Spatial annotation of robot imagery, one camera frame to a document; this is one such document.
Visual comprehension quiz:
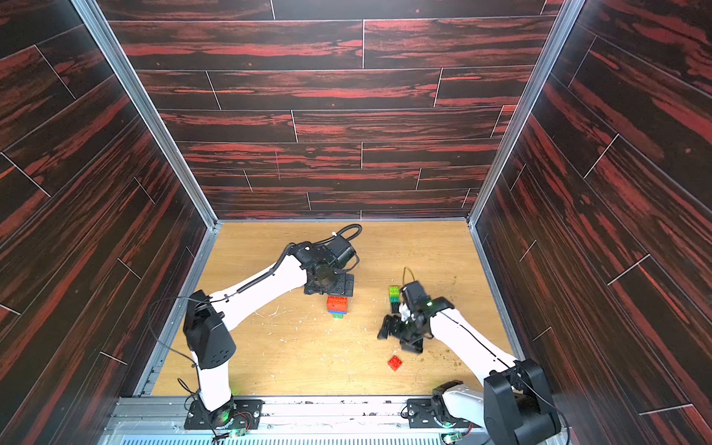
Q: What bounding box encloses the red small lego brick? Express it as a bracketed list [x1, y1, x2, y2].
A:
[388, 355, 402, 372]

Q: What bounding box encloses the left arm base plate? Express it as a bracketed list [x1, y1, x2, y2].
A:
[184, 399, 264, 432]

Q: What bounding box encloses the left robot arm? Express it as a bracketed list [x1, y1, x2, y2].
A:
[184, 231, 358, 421]

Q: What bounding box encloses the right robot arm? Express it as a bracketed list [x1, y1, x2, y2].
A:
[378, 281, 567, 444]

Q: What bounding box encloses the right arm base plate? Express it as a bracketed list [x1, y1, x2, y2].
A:
[402, 397, 445, 429]

